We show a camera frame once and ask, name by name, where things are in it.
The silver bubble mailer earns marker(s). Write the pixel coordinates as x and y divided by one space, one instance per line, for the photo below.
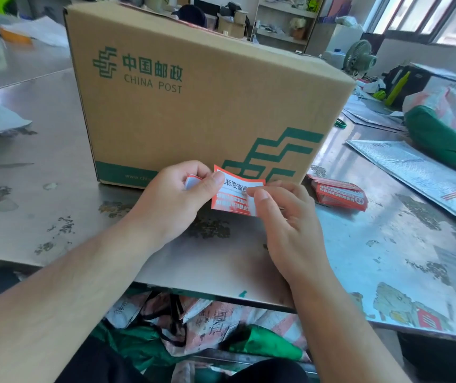
423 175

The person's right forearm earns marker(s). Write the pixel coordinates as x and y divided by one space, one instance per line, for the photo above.
339 335

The orange flat packet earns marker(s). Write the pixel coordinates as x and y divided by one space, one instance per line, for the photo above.
14 37

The red and white sticker label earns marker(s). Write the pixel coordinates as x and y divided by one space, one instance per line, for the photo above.
234 193

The printed woven sacks pile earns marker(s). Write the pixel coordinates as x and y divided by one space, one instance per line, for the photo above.
196 327

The white woven sack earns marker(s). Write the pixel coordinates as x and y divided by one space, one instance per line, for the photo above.
451 107

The person's left forearm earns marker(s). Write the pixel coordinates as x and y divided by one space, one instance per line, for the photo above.
52 303

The person's right hand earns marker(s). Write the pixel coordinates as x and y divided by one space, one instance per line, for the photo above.
291 231

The small green desk fan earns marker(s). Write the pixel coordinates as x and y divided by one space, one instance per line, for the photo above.
357 57

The person's right thumb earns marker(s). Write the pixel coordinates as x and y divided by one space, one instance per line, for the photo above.
262 207

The person's left thumb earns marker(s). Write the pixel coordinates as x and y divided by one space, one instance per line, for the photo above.
208 189

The crumpled red sticker strip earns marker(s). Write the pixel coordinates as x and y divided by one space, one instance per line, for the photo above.
339 193

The person's left hand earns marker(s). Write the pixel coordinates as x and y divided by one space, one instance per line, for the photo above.
164 207

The wooden shelf unit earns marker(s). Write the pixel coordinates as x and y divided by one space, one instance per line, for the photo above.
283 19

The green cloth bag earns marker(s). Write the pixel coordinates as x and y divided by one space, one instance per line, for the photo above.
443 141

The grey flat envelopes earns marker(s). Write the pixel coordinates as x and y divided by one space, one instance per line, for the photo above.
371 113

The large brown cardboard box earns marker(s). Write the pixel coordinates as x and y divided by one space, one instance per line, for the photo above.
196 103

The small brown cardboard box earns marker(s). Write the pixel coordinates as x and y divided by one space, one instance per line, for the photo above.
231 27

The black bag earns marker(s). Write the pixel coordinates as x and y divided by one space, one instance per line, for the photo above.
407 81

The white paper sheets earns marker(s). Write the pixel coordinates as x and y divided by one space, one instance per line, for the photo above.
36 29

